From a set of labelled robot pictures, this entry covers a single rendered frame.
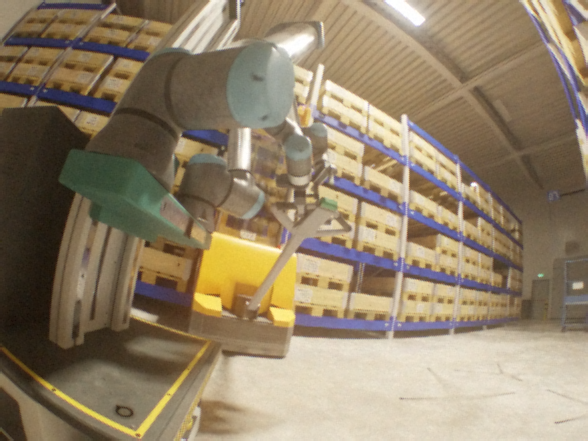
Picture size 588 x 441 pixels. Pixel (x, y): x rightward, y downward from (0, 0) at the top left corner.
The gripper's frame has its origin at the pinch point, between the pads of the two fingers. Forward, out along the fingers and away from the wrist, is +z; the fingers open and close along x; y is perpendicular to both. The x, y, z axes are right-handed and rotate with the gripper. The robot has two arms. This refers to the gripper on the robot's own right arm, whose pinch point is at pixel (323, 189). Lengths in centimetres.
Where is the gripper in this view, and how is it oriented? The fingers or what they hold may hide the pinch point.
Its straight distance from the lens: 121.7
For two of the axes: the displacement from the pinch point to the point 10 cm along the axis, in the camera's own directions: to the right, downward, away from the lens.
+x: 4.5, -5.1, -7.4
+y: -9.0, -2.7, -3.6
